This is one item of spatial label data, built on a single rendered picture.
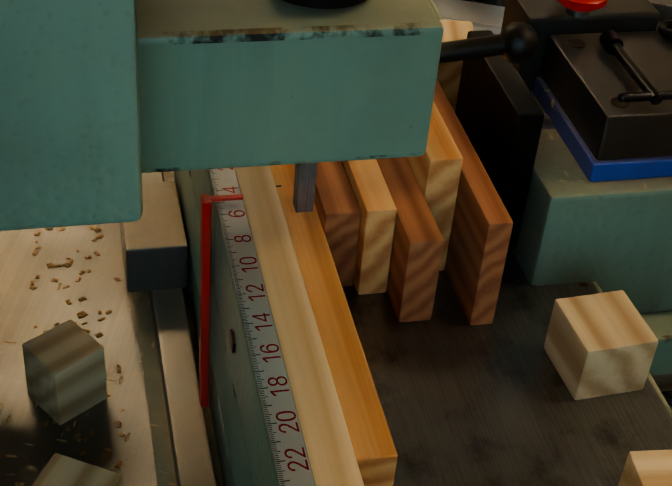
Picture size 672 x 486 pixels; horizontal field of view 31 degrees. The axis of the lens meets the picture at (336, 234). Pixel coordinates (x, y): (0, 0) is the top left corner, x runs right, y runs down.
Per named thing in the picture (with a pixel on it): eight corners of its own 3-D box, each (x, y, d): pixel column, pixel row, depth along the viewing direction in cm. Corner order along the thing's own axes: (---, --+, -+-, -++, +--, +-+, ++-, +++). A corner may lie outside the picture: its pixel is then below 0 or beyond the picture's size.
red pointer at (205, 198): (237, 404, 68) (244, 199, 59) (200, 408, 68) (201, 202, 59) (235, 394, 69) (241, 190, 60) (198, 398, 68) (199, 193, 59)
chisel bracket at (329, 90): (424, 185, 57) (448, 25, 52) (126, 204, 54) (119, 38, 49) (387, 103, 63) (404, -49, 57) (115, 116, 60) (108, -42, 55)
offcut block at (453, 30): (470, 106, 79) (479, 50, 77) (422, 104, 79) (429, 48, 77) (463, 75, 83) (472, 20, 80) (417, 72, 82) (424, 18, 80)
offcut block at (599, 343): (542, 347, 61) (554, 298, 59) (609, 337, 62) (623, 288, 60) (574, 401, 58) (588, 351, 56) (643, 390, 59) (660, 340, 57)
